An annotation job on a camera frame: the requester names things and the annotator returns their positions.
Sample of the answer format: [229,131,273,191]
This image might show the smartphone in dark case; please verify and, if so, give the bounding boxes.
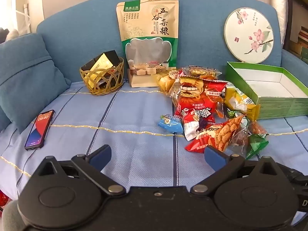
[24,110,55,151]

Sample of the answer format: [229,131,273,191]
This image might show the round floral hand fan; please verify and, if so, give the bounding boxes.
[224,7,275,64]

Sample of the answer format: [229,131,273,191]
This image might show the brown orange snack packet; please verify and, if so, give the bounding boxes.
[248,120,269,135]

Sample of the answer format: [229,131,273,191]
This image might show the white red snack packet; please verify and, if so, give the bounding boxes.
[182,113,208,141]

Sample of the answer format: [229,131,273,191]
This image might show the black box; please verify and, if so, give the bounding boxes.
[80,50,121,89]

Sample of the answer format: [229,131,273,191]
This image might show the clear gold candy packet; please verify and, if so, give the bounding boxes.
[182,65,222,80]

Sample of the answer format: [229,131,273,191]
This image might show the yellow green snack packet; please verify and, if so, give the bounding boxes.
[224,84,260,122]

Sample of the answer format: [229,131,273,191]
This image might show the green candy packet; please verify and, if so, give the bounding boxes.
[245,133,269,160]

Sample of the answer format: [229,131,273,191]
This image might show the large red cartoon snack bag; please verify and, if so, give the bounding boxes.
[170,76,228,126]

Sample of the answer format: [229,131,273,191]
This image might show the blue cushion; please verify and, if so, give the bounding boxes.
[0,32,71,134]

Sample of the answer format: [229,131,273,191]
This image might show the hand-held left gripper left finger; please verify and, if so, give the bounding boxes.
[31,144,127,196]

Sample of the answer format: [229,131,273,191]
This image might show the small green candy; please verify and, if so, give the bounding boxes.
[226,109,248,126]

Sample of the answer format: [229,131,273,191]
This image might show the white plastic roll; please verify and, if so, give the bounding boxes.
[269,0,289,46]

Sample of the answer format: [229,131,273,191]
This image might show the blue striped seat cloth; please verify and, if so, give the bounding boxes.
[0,77,308,198]

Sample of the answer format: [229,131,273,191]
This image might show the yellow cake packet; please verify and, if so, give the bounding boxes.
[151,69,183,94]

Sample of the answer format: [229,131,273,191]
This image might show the green cardboard box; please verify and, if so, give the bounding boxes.
[226,61,308,121]

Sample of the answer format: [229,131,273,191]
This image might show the woven wicker basket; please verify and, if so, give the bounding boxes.
[80,56,125,95]

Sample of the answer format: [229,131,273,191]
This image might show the blue candy packet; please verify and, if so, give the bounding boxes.
[158,115,184,133]

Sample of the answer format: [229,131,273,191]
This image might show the orange red stick packet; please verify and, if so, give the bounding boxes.
[207,94,225,119]

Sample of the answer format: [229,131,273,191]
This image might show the bookshelf with books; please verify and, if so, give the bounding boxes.
[287,0,308,64]

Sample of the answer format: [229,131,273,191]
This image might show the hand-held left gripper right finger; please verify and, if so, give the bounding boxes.
[190,146,282,196]

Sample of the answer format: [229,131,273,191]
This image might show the blue fabric sofa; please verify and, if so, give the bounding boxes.
[0,0,308,198]

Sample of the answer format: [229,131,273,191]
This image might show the large beige green grain pouch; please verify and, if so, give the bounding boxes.
[117,0,180,88]

